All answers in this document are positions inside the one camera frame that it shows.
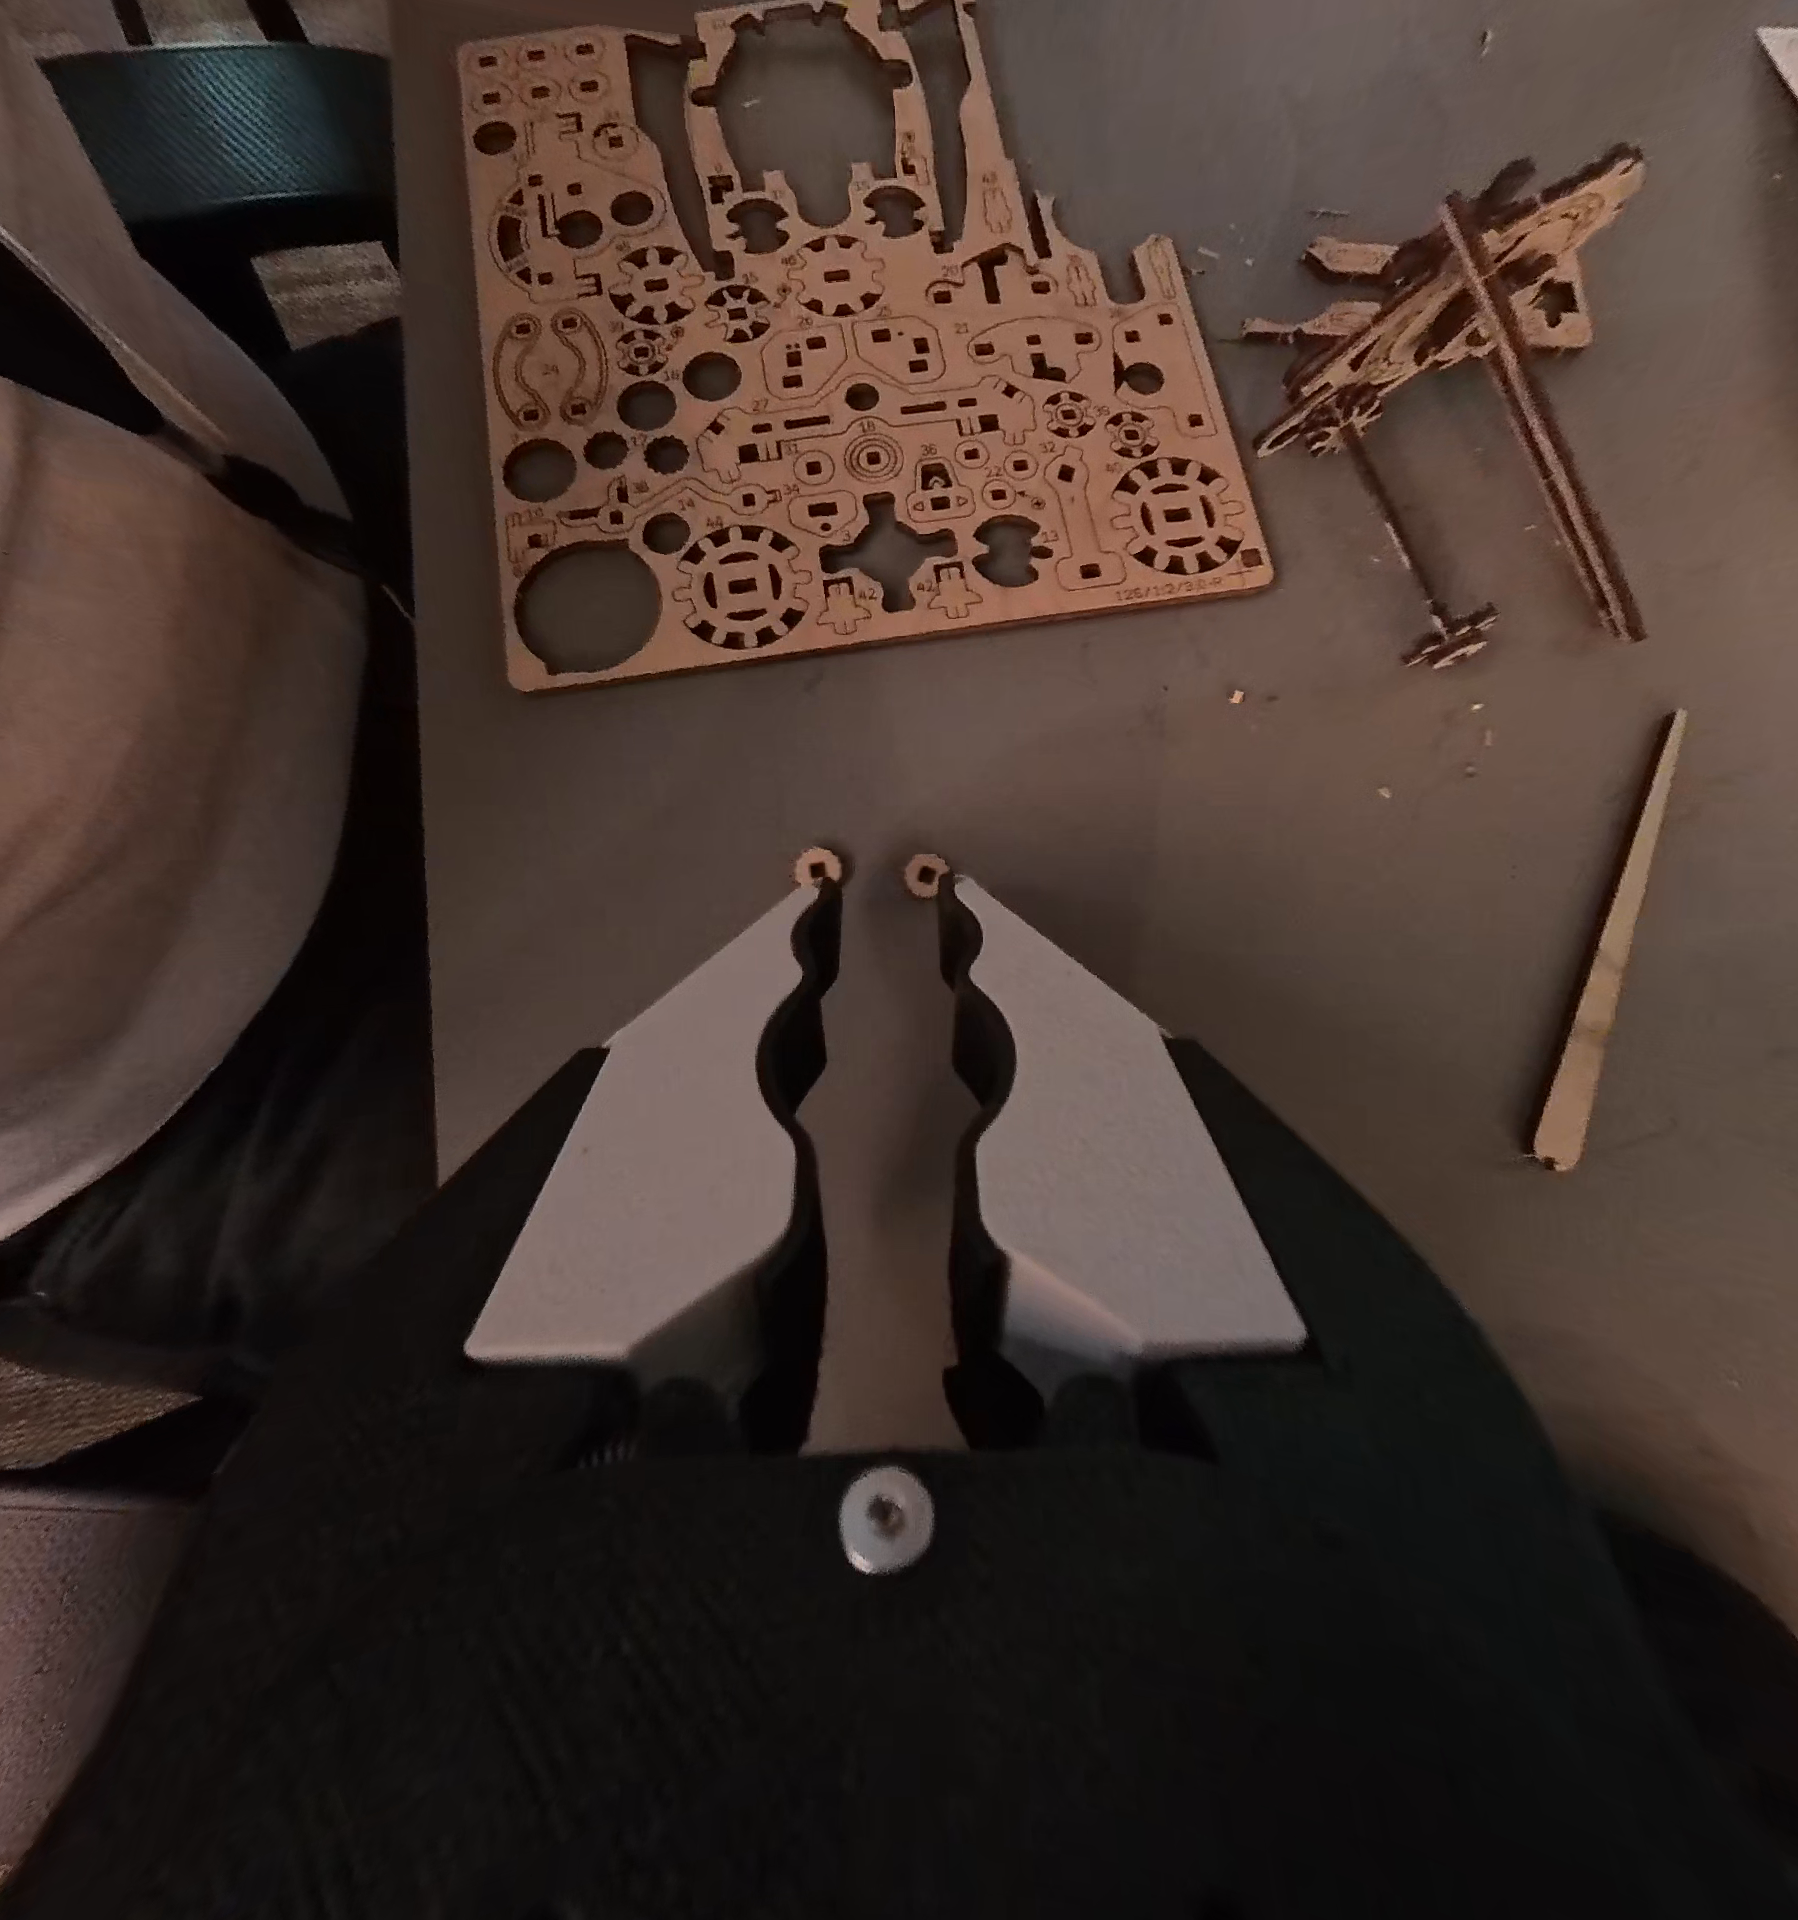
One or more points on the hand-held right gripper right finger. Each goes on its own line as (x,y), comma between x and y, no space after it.
(1125,1185)

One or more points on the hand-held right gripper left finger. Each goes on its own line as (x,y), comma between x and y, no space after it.
(643,1171)

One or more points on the laser-cut wooden parts sheet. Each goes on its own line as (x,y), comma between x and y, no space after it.
(897,375)

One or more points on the partly built wooden model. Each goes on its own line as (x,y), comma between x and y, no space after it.
(1440,321)

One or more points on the pointed wooden stick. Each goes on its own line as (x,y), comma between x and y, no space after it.
(1604,960)

